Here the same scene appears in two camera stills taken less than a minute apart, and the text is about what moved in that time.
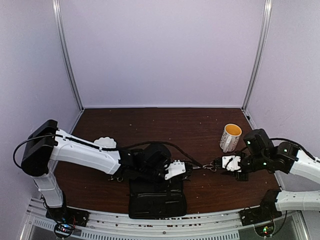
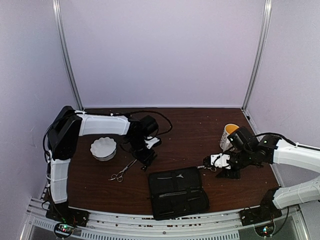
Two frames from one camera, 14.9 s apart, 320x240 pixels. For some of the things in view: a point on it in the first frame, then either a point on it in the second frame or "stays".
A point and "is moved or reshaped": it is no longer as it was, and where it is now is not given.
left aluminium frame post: x=57 y=20 stays
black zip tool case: x=154 y=199 is moved or reshaped
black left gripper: x=174 y=179 → x=144 y=158
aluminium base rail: x=224 y=226 stays
